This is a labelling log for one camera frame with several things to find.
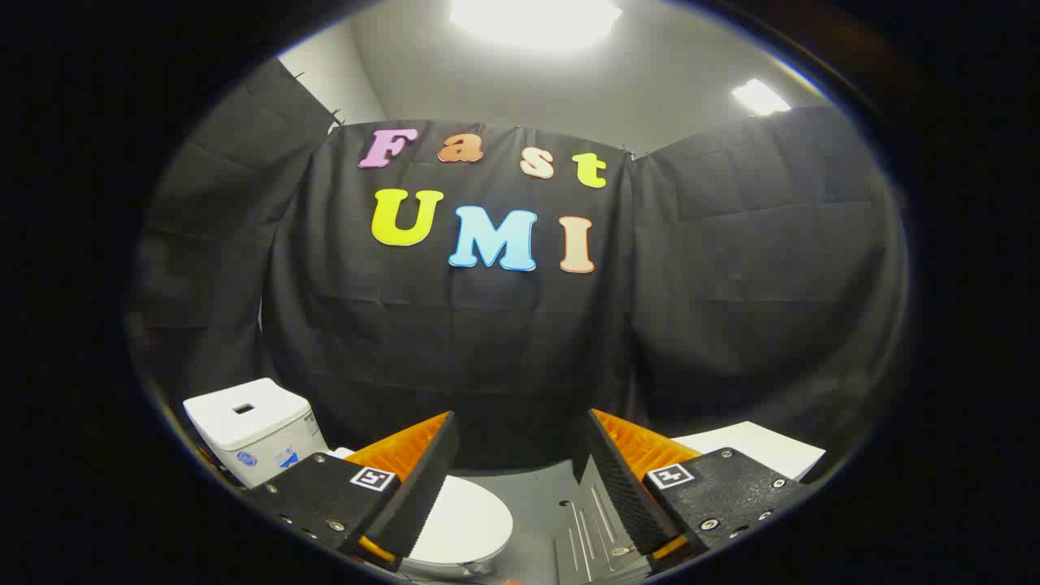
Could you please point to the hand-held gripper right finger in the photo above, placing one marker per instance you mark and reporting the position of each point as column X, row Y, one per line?
column 621, row 504

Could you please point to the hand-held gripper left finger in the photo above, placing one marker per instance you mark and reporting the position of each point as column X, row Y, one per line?
column 426, row 487

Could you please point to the white toilet lid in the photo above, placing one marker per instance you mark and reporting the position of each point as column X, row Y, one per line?
column 471, row 520

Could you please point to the white toilet tank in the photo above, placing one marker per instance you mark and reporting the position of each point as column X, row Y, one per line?
column 244, row 439

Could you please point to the grey drawer cabinet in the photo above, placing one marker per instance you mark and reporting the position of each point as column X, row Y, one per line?
column 751, row 451

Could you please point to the black backdrop cloth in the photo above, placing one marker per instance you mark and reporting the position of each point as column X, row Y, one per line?
column 504, row 341

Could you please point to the small ceiling light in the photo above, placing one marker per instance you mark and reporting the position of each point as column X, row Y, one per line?
column 760, row 97

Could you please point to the large ceiling light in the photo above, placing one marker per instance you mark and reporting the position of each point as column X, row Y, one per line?
column 536, row 20

